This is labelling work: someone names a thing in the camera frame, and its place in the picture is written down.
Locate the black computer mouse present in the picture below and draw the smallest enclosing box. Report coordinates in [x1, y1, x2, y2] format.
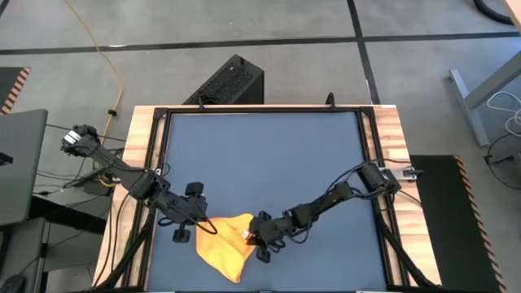
[0, 274, 28, 293]

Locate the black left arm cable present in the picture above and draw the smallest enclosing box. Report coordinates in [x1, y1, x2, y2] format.
[156, 162, 219, 237]

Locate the black striped-edge floor mat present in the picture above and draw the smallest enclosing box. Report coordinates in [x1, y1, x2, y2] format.
[409, 154, 508, 293]
[0, 67, 32, 115]

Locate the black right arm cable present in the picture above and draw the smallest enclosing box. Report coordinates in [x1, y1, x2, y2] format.
[276, 161, 375, 250]

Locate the black floor cable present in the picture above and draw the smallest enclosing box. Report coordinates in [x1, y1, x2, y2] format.
[483, 133, 521, 190]

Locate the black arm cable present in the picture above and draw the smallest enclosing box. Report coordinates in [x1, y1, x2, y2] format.
[156, 162, 219, 237]
[276, 161, 375, 250]

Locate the grey desk frame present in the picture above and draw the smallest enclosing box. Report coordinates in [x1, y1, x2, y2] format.
[449, 50, 521, 147]

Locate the yellow floor cable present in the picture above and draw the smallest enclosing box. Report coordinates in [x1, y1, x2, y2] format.
[63, 0, 125, 147]

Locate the light wooden desk top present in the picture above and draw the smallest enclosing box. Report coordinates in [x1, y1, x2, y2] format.
[502, 0, 521, 29]

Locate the orange towel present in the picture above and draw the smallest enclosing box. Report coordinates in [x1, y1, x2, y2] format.
[195, 212, 257, 284]

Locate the black table frame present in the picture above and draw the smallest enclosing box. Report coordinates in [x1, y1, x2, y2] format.
[93, 103, 440, 293]

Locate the black side desk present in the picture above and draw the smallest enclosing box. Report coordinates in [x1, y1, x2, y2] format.
[28, 195, 109, 236]

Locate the white cable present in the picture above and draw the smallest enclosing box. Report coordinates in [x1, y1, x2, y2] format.
[486, 90, 521, 138]

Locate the black power brick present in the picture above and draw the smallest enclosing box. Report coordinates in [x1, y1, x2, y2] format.
[83, 178, 113, 197]

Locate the black hose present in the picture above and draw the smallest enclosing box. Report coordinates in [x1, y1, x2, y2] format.
[471, 0, 516, 26]

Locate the black computer tower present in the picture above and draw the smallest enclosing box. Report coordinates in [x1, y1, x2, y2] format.
[182, 54, 265, 106]

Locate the silver mounting plate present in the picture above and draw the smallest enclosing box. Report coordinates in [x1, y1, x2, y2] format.
[378, 164, 417, 181]

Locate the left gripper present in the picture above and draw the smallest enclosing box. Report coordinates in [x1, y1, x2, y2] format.
[169, 181, 209, 244]

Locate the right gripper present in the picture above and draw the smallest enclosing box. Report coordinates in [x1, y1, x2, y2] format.
[246, 210, 293, 265]

